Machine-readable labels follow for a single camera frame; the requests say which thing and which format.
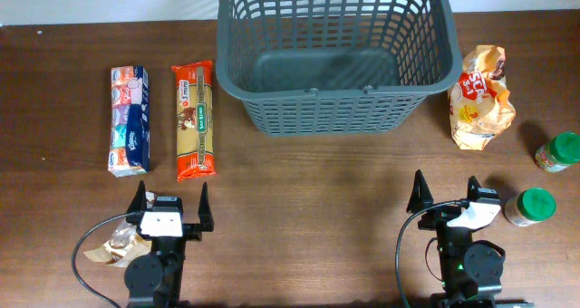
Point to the orange Nescafe sachet bag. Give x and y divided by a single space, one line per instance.
479 106

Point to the orange spaghetti pasta pack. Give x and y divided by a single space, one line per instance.
194 116

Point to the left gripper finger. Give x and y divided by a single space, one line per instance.
206 219
138 205

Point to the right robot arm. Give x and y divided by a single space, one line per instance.
470 271

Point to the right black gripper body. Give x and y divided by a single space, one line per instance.
449 236

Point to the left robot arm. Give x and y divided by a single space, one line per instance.
154 279

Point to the clear brown snack bag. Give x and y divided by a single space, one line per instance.
123 246

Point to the grey plastic shopping basket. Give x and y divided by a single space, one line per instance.
335 66

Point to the green lid jar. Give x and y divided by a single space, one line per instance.
530 207
559 153

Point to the Kleenex tissue multipack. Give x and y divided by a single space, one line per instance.
130 122

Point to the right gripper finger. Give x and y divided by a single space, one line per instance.
473 189
421 197

